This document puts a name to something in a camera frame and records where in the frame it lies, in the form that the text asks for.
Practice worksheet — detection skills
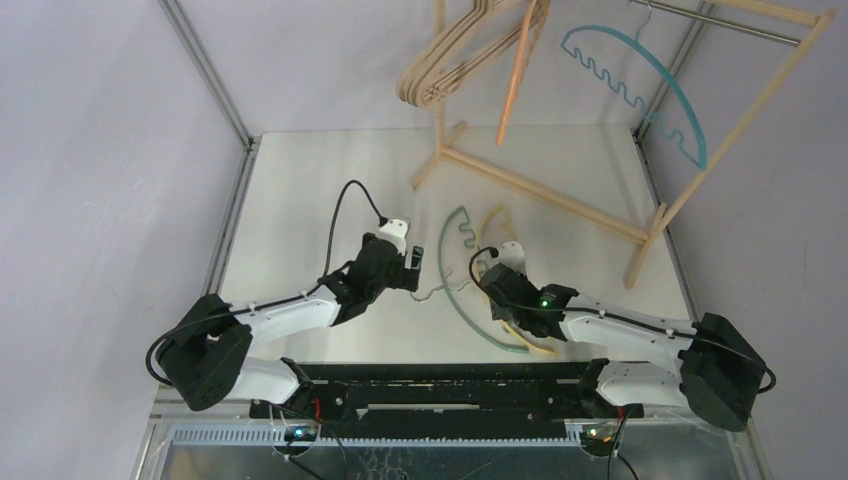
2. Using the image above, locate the green plastic hanger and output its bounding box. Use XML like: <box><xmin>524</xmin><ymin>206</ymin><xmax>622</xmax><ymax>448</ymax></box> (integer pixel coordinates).
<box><xmin>410</xmin><ymin>205</ymin><xmax>531</xmax><ymax>355</ymax></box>

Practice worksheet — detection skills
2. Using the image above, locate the yellow plastic hanger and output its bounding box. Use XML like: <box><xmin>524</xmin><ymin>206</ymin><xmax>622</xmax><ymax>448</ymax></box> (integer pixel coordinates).
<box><xmin>474</xmin><ymin>204</ymin><xmax>556</xmax><ymax>357</ymax></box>

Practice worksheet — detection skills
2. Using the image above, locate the blue plastic hanger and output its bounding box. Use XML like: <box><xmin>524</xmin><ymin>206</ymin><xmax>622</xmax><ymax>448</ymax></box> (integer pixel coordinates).
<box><xmin>560</xmin><ymin>1</ymin><xmax>708</xmax><ymax>172</ymax></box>

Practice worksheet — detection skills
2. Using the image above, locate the orange plastic hanger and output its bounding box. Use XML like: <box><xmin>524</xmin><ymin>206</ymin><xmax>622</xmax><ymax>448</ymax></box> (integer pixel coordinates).
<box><xmin>495</xmin><ymin>1</ymin><xmax>550</xmax><ymax>146</ymax></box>

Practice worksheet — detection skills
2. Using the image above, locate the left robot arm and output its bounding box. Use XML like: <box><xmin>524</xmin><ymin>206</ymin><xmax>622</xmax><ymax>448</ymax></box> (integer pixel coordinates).
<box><xmin>145</xmin><ymin>233</ymin><xmax>424</xmax><ymax>417</ymax></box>

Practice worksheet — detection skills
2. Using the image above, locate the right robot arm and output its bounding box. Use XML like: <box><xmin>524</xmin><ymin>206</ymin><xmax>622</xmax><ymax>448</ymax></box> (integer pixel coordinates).
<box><xmin>475</xmin><ymin>264</ymin><xmax>777</xmax><ymax>432</ymax></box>

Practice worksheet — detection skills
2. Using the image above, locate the right circuit board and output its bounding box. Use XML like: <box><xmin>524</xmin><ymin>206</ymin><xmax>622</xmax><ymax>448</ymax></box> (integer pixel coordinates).
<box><xmin>580</xmin><ymin>426</ymin><xmax>617</xmax><ymax>447</ymax></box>

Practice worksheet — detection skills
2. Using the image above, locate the circuit board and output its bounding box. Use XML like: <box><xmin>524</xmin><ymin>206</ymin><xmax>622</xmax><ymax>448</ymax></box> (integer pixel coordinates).
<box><xmin>283</xmin><ymin>426</ymin><xmax>320</xmax><ymax>445</ymax></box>
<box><xmin>580</xmin><ymin>426</ymin><xmax>617</xmax><ymax>447</ymax></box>

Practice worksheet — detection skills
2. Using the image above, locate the left circuit board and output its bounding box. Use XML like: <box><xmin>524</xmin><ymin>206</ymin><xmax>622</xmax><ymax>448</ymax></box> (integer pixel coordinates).
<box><xmin>283</xmin><ymin>426</ymin><xmax>320</xmax><ymax>445</ymax></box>

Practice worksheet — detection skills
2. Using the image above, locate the metal hanging rod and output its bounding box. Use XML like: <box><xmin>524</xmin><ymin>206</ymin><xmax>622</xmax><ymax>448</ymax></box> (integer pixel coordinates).
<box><xmin>625</xmin><ymin>0</ymin><xmax>803</xmax><ymax>48</ymax></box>

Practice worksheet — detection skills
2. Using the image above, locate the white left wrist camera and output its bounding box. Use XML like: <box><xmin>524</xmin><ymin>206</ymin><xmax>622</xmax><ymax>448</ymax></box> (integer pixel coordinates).
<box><xmin>376</xmin><ymin>218</ymin><xmax>410</xmax><ymax>256</ymax></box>

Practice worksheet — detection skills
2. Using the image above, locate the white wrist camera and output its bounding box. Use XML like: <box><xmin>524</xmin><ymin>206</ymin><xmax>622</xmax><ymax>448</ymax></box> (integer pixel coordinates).
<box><xmin>376</xmin><ymin>218</ymin><xmax>410</xmax><ymax>256</ymax></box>
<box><xmin>497</xmin><ymin>241</ymin><xmax>526</xmax><ymax>275</ymax></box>

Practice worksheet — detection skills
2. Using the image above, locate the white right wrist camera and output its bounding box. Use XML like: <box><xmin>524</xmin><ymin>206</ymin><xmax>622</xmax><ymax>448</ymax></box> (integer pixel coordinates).
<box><xmin>497</xmin><ymin>241</ymin><xmax>526</xmax><ymax>275</ymax></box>

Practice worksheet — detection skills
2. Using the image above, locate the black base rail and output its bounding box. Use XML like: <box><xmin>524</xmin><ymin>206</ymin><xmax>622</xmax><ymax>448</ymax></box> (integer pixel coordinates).
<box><xmin>248</xmin><ymin>362</ymin><xmax>645</xmax><ymax>442</ymax></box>

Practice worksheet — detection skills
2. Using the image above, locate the wooden clothes rack frame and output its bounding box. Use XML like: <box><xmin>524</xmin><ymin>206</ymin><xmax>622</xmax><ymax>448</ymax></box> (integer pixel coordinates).
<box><xmin>396</xmin><ymin>1</ymin><xmax>836</xmax><ymax>288</ymax></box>

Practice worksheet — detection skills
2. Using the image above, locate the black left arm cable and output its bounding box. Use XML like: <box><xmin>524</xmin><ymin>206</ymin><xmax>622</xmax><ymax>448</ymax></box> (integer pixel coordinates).
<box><xmin>144</xmin><ymin>180</ymin><xmax>390</xmax><ymax>388</ymax></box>

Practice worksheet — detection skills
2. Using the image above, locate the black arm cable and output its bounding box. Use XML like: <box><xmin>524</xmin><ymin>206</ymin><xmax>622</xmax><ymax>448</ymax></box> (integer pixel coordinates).
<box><xmin>144</xmin><ymin>180</ymin><xmax>390</xmax><ymax>388</ymax></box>
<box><xmin>467</xmin><ymin>246</ymin><xmax>778</xmax><ymax>396</ymax></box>

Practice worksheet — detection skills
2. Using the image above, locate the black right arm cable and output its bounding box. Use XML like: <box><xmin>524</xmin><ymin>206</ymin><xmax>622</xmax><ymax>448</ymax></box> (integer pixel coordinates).
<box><xmin>467</xmin><ymin>246</ymin><xmax>778</xmax><ymax>396</ymax></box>

